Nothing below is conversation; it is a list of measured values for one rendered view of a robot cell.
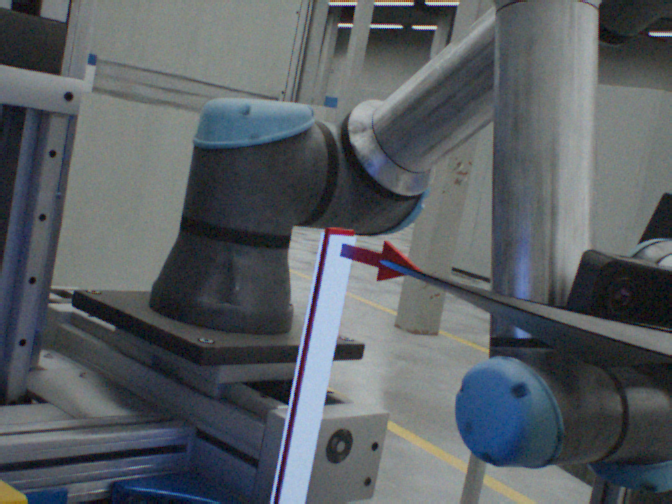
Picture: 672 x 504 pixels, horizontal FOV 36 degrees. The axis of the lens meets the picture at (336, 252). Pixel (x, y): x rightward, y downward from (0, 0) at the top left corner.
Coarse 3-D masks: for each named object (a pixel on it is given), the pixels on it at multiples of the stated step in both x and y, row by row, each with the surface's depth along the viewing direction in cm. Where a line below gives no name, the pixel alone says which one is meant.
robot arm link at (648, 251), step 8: (656, 240) 83; (664, 240) 81; (640, 248) 82; (648, 248) 81; (656, 248) 80; (664, 248) 78; (632, 256) 82; (640, 256) 81; (648, 256) 79; (656, 256) 77; (664, 256) 76
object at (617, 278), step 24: (600, 264) 62; (624, 264) 62; (648, 264) 64; (576, 288) 63; (600, 288) 62; (624, 288) 62; (648, 288) 64; (600, 312) 62; (624, 312) 63; (648, 312) 64
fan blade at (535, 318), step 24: (384, 264) 48; (456, 288) 45; (504, 312) 56; (528, 312) 44; (552, 312) 45; (576, 312) 50; (552, 336) 60; (576, 336) 58; (600, 336) 43; (624, 336) 43; (648, 336) 44; (600, 360) 62; (624, 360) 61; (648, 360) 60
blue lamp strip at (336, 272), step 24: (336, 240) 61; (336, 264) 61; (336, 288) 62; (336, 312) 62; (312, 336) 61; (336, 336) 63; (312, 360) 61; (312, 384) 62; (312, 408) 62; (312, 432) 63; (312, 456) 63; (288, 480) 62
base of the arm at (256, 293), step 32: (192, 224) 103; (192, 256) 103; (224, 256) 102; (256, 256) 103; (160, 288) 104; (192, 288) 101; (224, 288) 102; (256, 288) 102; (288, 288) 106; (192, 320) 101; (224, 320) 101; (256, 320) 102; (288, 320) 106
